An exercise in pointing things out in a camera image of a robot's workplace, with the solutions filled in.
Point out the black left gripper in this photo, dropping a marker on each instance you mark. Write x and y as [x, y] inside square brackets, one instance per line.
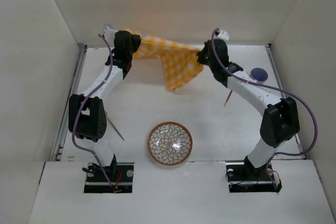
[135, 41]

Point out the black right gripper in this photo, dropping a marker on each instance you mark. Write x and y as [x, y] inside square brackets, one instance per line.
[202, 54]

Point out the yellow white checkered cloth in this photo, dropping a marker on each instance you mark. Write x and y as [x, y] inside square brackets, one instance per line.
[179, 61]

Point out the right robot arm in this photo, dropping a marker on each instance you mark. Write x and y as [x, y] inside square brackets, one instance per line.
[279, 116]

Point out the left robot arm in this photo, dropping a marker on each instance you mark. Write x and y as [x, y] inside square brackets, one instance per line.
[87, 118]

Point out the copper spoon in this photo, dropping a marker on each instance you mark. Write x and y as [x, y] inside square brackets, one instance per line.
[228, 97]

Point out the lilac plastic cup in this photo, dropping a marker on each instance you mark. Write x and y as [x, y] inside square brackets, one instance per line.
[260, 75]

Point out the copper fork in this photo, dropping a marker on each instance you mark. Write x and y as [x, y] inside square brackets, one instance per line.
[113, 126]

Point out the patterned ceramic bowl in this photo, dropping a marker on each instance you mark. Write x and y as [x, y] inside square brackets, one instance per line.
[170, 143]

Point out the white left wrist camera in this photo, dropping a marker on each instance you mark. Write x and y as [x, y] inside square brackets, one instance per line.
[109, 33]

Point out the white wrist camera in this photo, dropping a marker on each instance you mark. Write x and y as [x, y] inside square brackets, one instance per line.
[109, 33]
[222, 35]

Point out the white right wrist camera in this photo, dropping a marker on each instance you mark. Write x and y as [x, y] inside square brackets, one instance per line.
[222, 35]

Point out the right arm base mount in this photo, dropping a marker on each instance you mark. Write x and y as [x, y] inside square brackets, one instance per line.
[241, 180]

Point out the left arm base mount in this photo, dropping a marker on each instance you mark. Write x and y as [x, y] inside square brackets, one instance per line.
[121, 179]

